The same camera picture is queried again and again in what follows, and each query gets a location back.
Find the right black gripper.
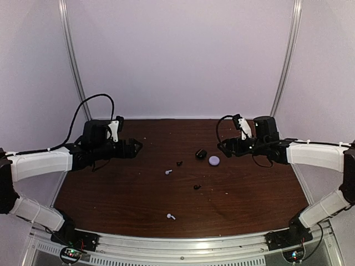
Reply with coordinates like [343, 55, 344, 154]
[217, 136, 268, 158]

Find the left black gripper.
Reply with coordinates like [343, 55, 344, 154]
[92, 138, 143, 161]

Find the lilac earbud charging case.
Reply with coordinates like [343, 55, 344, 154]
[209, 156, 220, 166]

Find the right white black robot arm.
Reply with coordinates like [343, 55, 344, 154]
[217, 114, 354, 250]

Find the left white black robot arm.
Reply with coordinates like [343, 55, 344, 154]
[1, 116, 143, 246]

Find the black earbud charging case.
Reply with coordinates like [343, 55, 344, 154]
[195, 149, 207, 160]

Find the left circuit board with leds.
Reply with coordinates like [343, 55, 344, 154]
[59, 247, 83, 264]

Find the circuit board with leds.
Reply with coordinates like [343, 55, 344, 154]
[282, 247, 305, 263]
[59, 247, 83, 264]

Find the right circuit board with leds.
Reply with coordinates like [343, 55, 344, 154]
[282, 247, 305, 263]

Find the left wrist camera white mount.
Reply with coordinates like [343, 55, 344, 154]
[106, 116, 124, 142]

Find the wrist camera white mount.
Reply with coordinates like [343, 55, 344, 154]
[232, 114, 252, 140]
[106, 116, 124, 142]

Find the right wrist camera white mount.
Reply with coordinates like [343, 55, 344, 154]
[232, 114, 252, 140]

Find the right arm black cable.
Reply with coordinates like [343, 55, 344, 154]
[216, 115, 274, 168]

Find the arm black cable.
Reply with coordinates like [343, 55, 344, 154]
[216, 115, 274, 168]
[47, 94, 116, 153]

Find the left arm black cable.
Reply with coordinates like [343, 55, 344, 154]
[47, 94, 116, 153]

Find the aluminium front rail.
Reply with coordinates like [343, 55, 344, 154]
[26, 218, 342, 266]

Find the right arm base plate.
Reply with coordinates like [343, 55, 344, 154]
[265, 229, 313, 251]

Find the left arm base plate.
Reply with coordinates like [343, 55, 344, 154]
[50, 231, 99, 252]

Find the left aluminium frame post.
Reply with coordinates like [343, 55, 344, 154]
[57, 0, 93, 120]

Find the aluminium frame post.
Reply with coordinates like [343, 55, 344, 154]
[57, 0, 93, 120]
[270, 0, 302, 116]

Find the right aluminium frame post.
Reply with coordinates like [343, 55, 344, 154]
[270, 0, 302, 116]

